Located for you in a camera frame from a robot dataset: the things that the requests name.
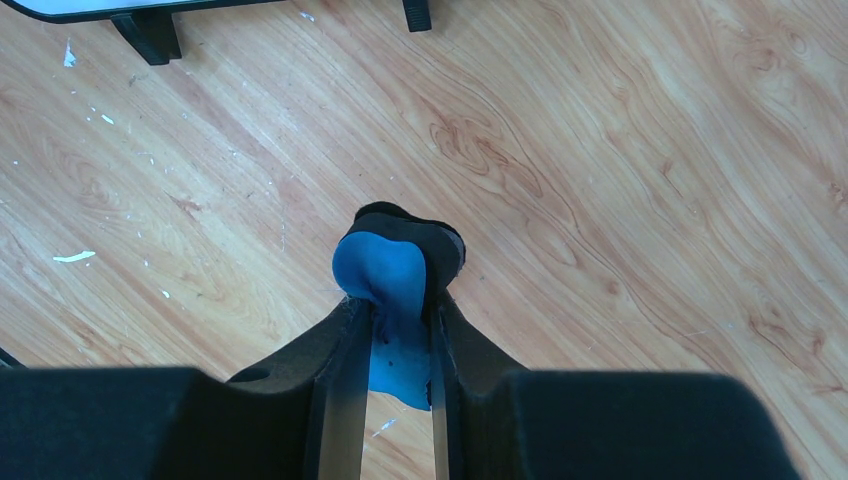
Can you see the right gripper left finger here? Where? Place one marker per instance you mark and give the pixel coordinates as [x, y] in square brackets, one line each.
[297, 414]

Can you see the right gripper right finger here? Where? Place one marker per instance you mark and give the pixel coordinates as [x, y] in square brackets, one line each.
[493, 418]

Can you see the blue and black eraser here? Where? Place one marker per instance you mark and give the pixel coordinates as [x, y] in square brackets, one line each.
[399, 263]

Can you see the black framed whiteboard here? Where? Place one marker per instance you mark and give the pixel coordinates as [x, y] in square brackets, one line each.
[65, 12]

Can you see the metal whiteboard stand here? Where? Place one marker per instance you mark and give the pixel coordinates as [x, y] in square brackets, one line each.
[151, 31]

